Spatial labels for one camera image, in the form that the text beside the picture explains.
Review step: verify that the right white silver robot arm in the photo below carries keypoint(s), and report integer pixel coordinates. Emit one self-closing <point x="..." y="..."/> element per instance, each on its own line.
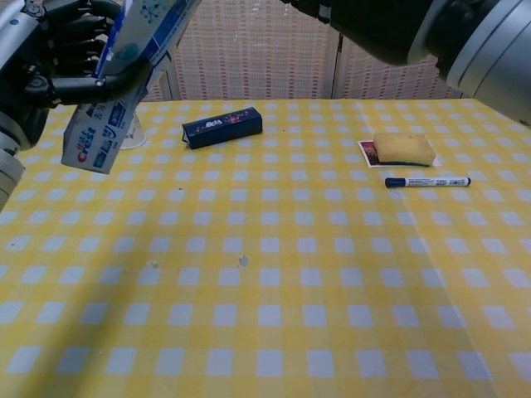
<point x="489" y="49"/>

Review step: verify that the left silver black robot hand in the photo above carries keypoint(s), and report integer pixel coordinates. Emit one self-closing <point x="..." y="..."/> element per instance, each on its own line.
<point x="66" y="85"/>

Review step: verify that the white paper cup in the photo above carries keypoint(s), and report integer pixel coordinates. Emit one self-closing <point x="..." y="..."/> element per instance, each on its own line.
<point x="137" y="134"/>

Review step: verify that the blue white marker pen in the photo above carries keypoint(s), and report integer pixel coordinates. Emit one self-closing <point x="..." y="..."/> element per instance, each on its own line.
<point x="427" y="182"/>

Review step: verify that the dark blue patterned box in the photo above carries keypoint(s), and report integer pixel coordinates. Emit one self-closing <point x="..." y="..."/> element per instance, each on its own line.
<point x="224" y="126"/>

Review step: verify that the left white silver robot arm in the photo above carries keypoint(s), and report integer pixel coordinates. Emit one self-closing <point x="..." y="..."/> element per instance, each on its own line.
<point x="8" y="174"/>

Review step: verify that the red photo card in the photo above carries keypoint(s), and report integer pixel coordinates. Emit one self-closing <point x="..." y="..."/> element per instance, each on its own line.
<point x="366" y="151"/>

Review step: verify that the blue white toothpaste box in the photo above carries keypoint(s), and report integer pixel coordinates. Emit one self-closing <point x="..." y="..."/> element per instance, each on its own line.
<point x="89" y="145"/>

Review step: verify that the yellow green sponge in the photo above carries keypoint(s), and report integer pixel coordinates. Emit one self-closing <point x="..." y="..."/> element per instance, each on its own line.
<point x="402" y="147"/>

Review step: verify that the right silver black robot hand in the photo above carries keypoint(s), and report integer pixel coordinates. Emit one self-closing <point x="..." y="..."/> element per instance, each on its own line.
<point x="373" y="29"/>

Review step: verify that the yellow white checkered tablecloth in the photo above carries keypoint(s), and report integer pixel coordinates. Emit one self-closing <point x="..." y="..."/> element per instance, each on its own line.
<point x="290" y="311"/>

